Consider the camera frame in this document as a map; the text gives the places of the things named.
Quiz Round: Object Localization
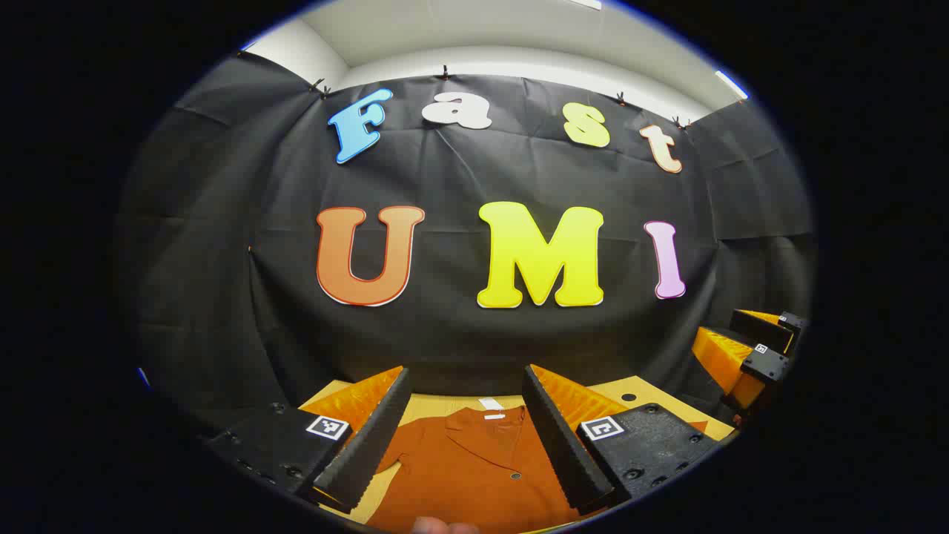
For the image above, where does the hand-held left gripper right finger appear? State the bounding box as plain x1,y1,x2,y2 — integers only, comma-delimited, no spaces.
521,363,721,516

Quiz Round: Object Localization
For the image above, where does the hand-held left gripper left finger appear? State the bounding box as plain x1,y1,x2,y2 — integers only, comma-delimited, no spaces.
204,365,413,514

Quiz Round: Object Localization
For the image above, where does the rust orange knit cardigan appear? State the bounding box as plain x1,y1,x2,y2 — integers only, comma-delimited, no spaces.
366,404,605,534

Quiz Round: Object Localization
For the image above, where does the black backdrop cloth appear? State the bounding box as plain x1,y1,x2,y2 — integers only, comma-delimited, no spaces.
119,50,816,438

